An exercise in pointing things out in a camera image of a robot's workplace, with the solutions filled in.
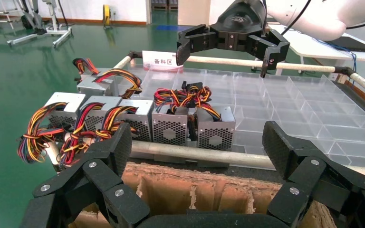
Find brown cardboard divider box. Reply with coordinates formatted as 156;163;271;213
67;162;337;228

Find black flat laptop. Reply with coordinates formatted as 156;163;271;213
326;35;365;53

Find grey power supply with cables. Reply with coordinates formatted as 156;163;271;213
59;95;123;167
151;88;192;146
72;57;101;83
17;92;86;165
182;81;236;152
95;99;155;143
76;67;143;100

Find white metal stand frame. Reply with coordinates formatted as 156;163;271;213
7;0;74;48

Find dark stacked crates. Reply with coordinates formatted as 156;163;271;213
151;0;178;10

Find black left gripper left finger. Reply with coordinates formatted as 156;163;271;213
19;122;152;228

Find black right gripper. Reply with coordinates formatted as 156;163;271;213
175;0;291;78

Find blue floor mat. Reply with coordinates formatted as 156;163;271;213
155;24;193;32

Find white side table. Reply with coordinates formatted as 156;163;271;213
266;23;365;76

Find yellow round object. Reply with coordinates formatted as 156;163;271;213
102;3;112;29

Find clear acrylic divider tray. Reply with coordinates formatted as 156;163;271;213
119;64;365;167

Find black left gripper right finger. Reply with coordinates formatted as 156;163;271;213
262;120;365;228

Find thin blue cable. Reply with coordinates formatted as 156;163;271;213
311;37;358;75

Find white sign with red border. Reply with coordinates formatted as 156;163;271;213
142;50;184;70

